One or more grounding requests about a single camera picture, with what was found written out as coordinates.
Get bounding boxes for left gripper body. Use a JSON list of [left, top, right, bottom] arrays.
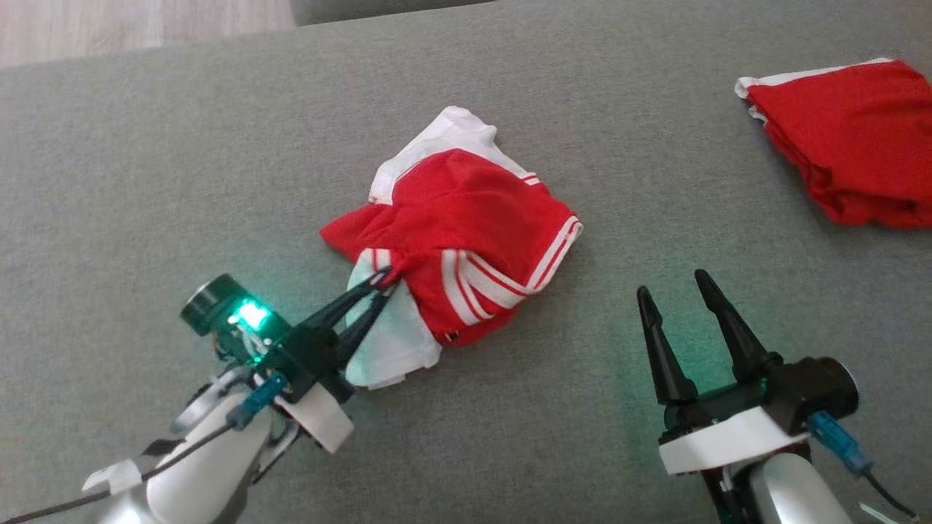
[[218, 298, 356, 453]]

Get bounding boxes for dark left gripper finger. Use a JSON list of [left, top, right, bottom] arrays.
[[336, 285, 400, 363], [302, 268, 394, 337]]

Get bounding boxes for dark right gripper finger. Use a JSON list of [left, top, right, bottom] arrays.
[[636, 286, 698, 406], [694, 269, 783, 383]]

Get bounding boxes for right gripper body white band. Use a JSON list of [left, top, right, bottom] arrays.
[[658, 358, 820, 476]]

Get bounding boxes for red white striped jersey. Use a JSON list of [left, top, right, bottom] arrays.
[[320, 106, 584, 391]]

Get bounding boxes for red white sports shorts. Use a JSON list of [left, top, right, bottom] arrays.
[[735, 57, 932, 230]]

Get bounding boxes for right arm cable blue connector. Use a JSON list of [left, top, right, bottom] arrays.
[[808, 411, 922, 521]]

